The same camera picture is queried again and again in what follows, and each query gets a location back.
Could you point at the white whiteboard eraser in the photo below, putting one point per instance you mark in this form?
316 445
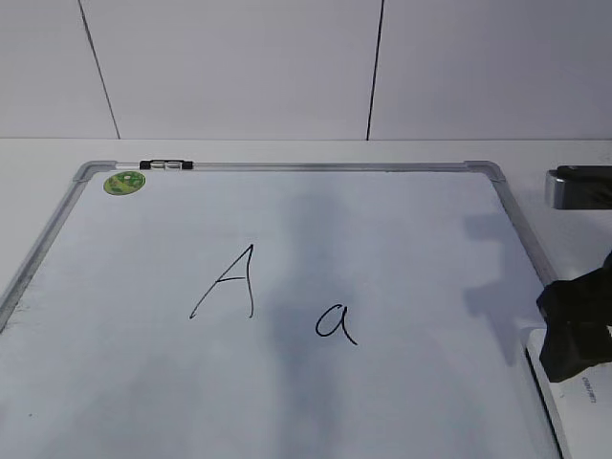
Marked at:
579 408

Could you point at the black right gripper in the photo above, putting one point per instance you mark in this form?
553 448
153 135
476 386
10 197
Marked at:
577 314

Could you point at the white framed whiteboard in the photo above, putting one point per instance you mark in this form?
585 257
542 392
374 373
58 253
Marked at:
310 311

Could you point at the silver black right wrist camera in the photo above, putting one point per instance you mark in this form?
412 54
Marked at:
579 187

